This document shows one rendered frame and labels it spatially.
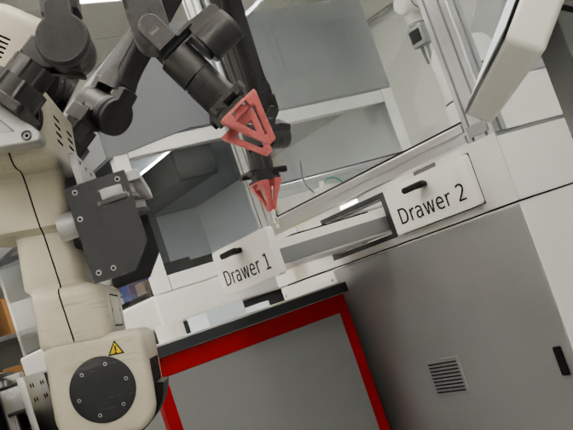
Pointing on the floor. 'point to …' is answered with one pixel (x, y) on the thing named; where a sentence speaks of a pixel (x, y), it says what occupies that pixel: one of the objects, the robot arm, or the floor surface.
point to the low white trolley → (272, 371)
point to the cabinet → (470, 319)
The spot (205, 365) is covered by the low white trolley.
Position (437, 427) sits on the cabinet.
